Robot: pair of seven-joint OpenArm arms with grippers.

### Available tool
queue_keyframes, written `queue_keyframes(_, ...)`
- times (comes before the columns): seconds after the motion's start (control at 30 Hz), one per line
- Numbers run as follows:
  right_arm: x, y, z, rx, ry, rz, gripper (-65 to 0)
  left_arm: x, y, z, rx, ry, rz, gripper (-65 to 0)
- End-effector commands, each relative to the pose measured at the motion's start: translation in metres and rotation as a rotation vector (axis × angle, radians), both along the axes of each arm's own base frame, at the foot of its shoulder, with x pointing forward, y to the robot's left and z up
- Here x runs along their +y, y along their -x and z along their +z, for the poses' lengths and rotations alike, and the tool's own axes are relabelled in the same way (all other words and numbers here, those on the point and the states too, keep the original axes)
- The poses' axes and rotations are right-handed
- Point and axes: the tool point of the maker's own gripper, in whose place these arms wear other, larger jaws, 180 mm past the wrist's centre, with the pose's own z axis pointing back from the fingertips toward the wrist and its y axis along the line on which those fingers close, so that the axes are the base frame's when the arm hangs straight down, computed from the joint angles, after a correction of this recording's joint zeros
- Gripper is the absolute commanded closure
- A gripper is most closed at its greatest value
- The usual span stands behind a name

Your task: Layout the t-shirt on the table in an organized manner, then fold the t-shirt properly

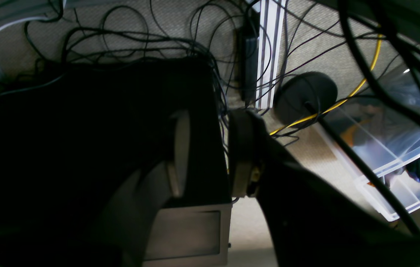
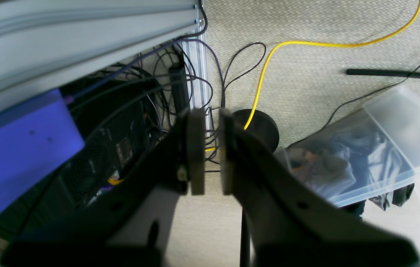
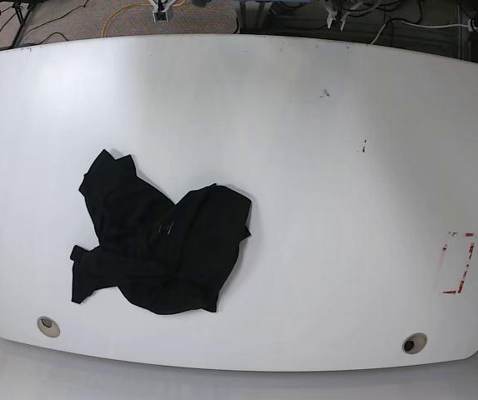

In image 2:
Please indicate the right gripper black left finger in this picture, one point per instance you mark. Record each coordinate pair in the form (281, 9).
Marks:
(130, 225)

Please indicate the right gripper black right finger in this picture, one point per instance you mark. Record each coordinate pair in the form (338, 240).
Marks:
(289, 224)

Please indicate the black computer tower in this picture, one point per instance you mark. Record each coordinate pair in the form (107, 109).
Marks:
(120, 122)

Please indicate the black round floor base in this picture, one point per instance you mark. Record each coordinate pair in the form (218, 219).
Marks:
(262, 126)

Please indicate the clear plastic storage bin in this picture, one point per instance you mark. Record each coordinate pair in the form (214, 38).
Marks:
(368, 161)

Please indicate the blue purple panel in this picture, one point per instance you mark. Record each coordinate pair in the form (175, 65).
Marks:
(36, 137)

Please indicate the aluminium table frame rail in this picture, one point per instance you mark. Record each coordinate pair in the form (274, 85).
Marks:
(48, 43)

